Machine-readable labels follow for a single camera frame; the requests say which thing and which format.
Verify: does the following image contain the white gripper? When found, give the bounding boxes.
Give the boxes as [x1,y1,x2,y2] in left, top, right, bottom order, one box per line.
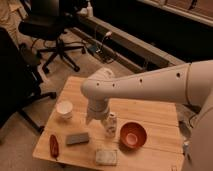
[85,99,110,129]

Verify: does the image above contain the small clear plastic bottle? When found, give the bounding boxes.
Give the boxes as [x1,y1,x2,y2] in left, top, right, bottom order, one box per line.
[106,113,117,138]

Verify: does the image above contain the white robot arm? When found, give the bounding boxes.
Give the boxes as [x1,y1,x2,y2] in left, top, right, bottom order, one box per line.
[81,60,213,171]

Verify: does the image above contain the white spray bottle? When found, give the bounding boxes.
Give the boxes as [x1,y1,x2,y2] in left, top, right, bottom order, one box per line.
[87,0,93,17]

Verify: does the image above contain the grey rectangular sponge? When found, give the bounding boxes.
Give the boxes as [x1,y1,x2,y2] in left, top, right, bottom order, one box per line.
[66,132,89,145]

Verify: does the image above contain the white paper cup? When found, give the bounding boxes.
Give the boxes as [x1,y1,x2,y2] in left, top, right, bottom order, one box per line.
[56,101,73,119]

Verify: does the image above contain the beige rectangular sponge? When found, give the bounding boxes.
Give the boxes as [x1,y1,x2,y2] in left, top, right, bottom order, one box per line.
[95,149,117,166]

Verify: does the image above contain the red bowl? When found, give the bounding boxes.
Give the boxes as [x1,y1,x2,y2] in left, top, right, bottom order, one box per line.
[120,122,147,150]

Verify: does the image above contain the red chip bag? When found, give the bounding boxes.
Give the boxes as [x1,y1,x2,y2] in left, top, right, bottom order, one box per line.
[49,135,59,158]

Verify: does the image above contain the black power strip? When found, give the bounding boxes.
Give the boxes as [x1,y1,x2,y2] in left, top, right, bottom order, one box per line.
[87,45,101,55]

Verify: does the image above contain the black office chair left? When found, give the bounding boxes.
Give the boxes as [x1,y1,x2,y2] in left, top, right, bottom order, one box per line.
[0,27,57,133]

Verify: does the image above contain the black office chair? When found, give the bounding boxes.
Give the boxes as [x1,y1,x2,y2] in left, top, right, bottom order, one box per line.
[18,0,85,74]
[0,27,57,133]

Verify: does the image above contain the black office chair back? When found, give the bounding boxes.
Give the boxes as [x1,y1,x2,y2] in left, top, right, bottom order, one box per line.
[18,0,85,74]

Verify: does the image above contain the white cable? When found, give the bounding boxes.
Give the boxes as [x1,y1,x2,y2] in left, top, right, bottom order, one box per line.
[94,30,113,54]

